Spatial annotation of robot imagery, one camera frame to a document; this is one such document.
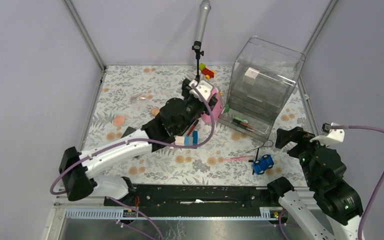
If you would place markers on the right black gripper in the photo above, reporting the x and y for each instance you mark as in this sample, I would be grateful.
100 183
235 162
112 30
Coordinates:
297 134

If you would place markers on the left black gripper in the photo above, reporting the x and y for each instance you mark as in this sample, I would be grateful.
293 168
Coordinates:
205 108

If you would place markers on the red lip gloss tube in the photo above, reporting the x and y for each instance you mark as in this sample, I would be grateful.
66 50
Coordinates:
192 128

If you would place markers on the brown lip gloss tube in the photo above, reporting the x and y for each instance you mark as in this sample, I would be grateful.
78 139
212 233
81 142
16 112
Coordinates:
243 126

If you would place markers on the green lip balm tube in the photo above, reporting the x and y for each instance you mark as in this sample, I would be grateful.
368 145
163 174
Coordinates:
237 118

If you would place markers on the white cardboard box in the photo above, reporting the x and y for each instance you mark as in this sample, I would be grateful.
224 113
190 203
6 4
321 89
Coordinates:
250 76

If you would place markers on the clear acrylic makeup organizer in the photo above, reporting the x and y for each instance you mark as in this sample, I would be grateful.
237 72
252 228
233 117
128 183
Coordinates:
261 103

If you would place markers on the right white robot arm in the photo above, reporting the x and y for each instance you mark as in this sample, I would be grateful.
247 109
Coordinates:
323 171

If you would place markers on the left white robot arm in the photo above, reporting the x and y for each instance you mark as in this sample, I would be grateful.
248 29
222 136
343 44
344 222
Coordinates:
80 172

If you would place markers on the beige makeup sponge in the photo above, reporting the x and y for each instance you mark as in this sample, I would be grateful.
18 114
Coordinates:
155 111

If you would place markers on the pink foam wedge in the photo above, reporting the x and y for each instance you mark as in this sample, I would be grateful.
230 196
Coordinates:
216 110

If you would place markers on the black pencil by car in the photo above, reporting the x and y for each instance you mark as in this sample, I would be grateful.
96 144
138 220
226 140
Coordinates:
255 162

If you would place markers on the blue toy car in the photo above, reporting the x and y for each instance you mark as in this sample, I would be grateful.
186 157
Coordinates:
265 162

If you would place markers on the white blue brick stack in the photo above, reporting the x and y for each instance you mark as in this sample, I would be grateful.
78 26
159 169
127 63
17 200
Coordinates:
190 140

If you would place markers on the red yellow lego bricks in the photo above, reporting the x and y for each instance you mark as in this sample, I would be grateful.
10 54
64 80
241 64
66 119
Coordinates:
208 74

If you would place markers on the pink eyebrow razor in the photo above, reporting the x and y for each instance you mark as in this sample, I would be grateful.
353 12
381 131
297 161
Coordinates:
238 159

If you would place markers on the dark green lego baseplate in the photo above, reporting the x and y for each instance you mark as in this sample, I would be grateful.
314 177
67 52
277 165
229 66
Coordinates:
127 132

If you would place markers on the round orange powder puff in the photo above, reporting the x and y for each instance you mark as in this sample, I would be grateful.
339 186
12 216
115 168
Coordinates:
119 120

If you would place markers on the silver microphone on tripod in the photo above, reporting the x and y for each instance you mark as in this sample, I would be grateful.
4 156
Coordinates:
204 10

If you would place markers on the black wire hair loop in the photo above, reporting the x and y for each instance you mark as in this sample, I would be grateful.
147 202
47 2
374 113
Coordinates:
267 144

